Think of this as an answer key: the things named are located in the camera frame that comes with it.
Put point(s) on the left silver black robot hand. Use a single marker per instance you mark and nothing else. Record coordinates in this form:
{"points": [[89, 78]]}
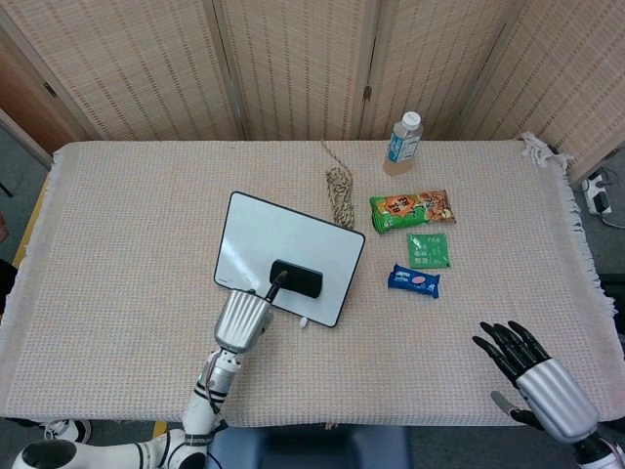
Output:
{"points": [[241, 317]]}

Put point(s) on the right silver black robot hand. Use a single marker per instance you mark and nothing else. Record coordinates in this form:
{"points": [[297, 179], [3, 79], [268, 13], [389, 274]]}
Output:
{"points": [[552, 391]]}

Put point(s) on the black whiteboard eraser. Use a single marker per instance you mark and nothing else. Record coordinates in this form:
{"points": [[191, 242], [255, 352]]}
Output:
{"points": [[303, 282]]}

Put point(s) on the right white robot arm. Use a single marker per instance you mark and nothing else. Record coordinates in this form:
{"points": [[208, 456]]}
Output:
{"points": [[603, 452]]}

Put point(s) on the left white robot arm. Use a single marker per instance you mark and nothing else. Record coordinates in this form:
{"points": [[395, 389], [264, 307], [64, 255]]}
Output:
{"points": [[205, 405]]}

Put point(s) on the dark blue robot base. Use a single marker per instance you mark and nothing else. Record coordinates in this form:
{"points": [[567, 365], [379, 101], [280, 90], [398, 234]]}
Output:
{"points": [[312, 449]]}

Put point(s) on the beige woven tablecloth with fringe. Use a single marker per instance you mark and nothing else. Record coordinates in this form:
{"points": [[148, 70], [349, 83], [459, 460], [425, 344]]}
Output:
{"points": [[122, 244]]}

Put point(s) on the blue cookie pack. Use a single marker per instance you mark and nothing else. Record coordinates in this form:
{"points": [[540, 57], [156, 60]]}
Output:
{"points": [[415, 282]]}

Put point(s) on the green square sachet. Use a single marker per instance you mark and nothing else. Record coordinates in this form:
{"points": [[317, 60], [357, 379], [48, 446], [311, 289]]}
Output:
{"points": [[429, 250]]}

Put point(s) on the white power strip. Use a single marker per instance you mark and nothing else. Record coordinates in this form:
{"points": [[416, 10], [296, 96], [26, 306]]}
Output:
{"points": [[596, 195]]}

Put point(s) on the green snack bag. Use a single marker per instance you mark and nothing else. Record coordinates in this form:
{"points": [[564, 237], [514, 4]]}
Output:
{"points": [[415, 210]]}

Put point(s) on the white black sneaker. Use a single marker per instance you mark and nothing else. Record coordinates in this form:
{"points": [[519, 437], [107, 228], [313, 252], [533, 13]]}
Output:
{"points": [[68, 430]]}

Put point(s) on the clear drink bottle blue label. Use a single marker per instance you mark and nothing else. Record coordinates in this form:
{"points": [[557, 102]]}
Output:
{"points": [[401, 146]]}

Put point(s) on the metal screen hinge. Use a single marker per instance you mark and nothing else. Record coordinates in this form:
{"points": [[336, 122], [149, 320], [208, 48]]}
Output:
{"points": [[367, 91], [49, 89]]}

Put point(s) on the woven folding screen panel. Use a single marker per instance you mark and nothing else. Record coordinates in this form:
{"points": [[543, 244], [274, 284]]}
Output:
{"points": [[137, 63], [298, 63], [566, 73], [434, 58]]}

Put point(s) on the small whiteboard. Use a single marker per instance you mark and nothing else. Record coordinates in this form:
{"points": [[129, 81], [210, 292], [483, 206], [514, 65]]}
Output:
{"points": [[254, 229]]}

